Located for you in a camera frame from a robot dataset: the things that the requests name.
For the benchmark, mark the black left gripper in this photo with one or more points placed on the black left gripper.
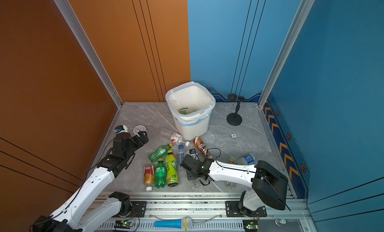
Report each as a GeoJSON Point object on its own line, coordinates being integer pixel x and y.
{"type": "Point", "coordinates": [144, 138]}

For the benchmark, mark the green bottle lying diagonal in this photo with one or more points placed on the green bottle lying diagonal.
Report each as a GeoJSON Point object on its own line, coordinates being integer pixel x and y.
{"type": "Point", "coordinates": [160, 152]}

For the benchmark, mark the black desk microphone stand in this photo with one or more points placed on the black desk microphone stand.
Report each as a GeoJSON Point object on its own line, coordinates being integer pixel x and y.
{"type": "Point", "coordinates": [235, 119]}

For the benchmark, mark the aluminium frame post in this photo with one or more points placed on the aluminium frame post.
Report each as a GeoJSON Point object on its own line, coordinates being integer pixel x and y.
{"type": "Point", "coordinates": [77, 29]}
{"type": "Point", "coordinates": [292, 34]}

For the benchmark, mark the right green circuit board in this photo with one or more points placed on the right green circuit board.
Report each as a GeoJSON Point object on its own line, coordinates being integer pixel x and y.
{"type": "Point", "coordinates": [250, 226]}

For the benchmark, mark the clear crushed red-white bottle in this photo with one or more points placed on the clear crushed red-white bottle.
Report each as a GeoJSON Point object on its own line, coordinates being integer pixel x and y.
{"type": "Point", "coordinates": [174, 137]}

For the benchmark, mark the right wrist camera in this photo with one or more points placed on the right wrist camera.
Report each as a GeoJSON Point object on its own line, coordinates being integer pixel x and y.
{"type": "Point", "coordinates": [193, 154]}

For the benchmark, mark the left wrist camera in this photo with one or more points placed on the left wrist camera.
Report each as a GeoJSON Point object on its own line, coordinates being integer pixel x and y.
{"type": "Point", "coordinates": [121, 129]}

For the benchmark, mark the aluminium frame post left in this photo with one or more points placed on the aluminium frame post left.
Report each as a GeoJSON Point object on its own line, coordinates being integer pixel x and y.
{"type": "Point", "coordinates": [77, 29]}

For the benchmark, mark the green sprite bottle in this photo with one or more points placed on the green sprite bottle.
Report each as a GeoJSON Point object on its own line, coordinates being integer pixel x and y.
{"type": "Point", "coordinates": [160, 174]}

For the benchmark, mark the yellow-green tea bottle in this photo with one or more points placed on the yellow-green tea bottle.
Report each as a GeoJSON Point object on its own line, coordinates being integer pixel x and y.
{"type": "Point", "coordinates": [172, 177]}

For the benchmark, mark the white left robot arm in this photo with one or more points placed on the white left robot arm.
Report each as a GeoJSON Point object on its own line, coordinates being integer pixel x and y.
{"type": "Point", "coordinates": [90, 187]}

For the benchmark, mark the brown coffee bottle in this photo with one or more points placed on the brown coffee bottle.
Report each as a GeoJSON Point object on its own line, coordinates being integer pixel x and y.
{"type": "Point", "coordinates": [200, 145]}

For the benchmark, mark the white alarm clock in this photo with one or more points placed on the white alarm clock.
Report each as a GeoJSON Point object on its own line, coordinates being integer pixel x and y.
{"type": "Point", "coordinates": [139, 128]}

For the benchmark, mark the silver knob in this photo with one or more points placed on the silver knob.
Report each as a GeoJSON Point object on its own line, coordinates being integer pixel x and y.
{"type": "Point", "coordinates": [280, 222]}

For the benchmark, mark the green circuit board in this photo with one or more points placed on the green circuit board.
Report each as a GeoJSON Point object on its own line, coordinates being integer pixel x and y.
{"type": "Point", "coordinates": [250, 226]}
{"type": "Point", "coordinates": [125, 224]}

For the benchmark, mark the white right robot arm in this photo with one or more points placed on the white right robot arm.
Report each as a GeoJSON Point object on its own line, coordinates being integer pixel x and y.
{"type": "Point", "coordinates": [267, 186]}

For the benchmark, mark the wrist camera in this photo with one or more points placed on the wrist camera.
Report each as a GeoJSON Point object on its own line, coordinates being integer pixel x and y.
{"type": "Point", "coordinates": [121, 129]}
{"type": "Point", "coordinates": [193, 154]}

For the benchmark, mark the crushed blue-label bottle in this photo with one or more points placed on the crushed blue-label bottle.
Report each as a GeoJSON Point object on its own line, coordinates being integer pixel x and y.
{"type": "Point", "coordinates": [247, 159]}

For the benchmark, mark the orange-red label bottle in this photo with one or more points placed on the orange-red label bottle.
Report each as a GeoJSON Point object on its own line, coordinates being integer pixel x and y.
{"type": "Point", "coordinates": [149, 177]}

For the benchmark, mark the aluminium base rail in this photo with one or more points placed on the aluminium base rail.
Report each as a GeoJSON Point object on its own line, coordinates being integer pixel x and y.
{"type": "Point", "coordinates": [170, 205]}

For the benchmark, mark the aluminium frame post right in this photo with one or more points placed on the aluminium frame post right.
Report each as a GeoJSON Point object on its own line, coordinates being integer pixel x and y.
{"type": "Point", "coordinates": [292, 34]}

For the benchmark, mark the blue microphone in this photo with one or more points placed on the blue microphone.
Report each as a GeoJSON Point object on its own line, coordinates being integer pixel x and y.
{"type": "Point", "coordinates": [185, 224]}

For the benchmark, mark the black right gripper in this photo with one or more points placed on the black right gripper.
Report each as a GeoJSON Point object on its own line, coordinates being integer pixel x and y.
{"type": "Point", "coordinates": [189, 177]}

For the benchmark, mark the small blue-cap water bottle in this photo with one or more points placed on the small blue-cap water bottle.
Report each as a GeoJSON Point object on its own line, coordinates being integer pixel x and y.
{"type": "Point", "coordinates": [180, 156]}

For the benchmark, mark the left green circuit board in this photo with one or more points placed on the left green circuit board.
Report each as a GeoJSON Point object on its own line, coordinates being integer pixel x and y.
{"type": "Point", "coordinates": [125, 224]}

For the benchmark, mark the white plastic waste bin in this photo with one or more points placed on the white plastic waste bin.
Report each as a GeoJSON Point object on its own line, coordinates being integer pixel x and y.
{"type": "Point", "coordinates": [200, 103]}

